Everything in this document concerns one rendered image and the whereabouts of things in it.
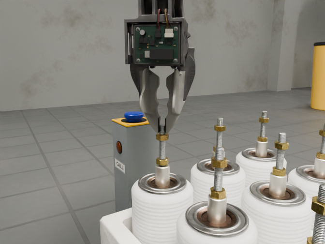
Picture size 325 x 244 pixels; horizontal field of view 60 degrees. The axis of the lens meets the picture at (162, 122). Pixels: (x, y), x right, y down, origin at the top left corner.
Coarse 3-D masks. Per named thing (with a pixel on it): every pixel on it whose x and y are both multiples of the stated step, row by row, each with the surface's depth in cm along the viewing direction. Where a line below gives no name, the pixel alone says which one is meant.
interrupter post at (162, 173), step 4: (156, 164) 43; (168, 164) 43; (156, 168) 42; (160, 168) 42; (164, 168) 42; (168, 168) 42; (156, 172) 42; (160, 172) 42; (164, 172) 42; (168, 172) 42; (156, 176) 43; (160, 176) 42; (164, 176) 42; (168, 176) 43; (156, 180) 43; (160, 180) 42; (164, 180) 42; (168, 180) 43; (156, 184) 43; (160, 184) 42; (164, 184) 42; (168, 184) 43
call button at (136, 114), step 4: (128, 112) 58; (132, 112) 58; (136, 112) 58; (140, 112) 59; (124, 116) 57; (128, 116) 56; (132, 116) 56; (136, 116) 56; (140, 116) 57; (128, 120) 57; (132, 120) 57; (136, 120) 57; (140, 120) 58
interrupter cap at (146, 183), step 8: (144, 176) 45; (152, 176) 45; (176, 176) 45; (144, 184) 43; (152, 184) 43; (176, 184) 43; (184, 184) 42; (152, 192) 40; (160, 192) 40; (168, 192) 40; (176, 192) 40
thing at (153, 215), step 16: (144, 192) 41; (192, 192) 42; (144, 208) 40; (160, 208) 39; (176, 208) 40; (144, 224) 41; (160, 224) 40; (176, 224) 40; (144, 240) 41; (160, 240) 40; (176, 240) 41
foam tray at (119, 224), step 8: (104, 216) 47; (112, 216) 47; (120, 216) 47; (128, 216) 47; (104, 224) 45; (112, 224) 45; (120, 224) 45; (128, 224) 48; (104, 232) 46; (112, 232) 43; (120, 232) 43; (128, 232) 43; (312, 232) 43; (104, 240) 46; (112, 240) 43; (120, 240) 41; (128, 240) 41; (136, 240) 41
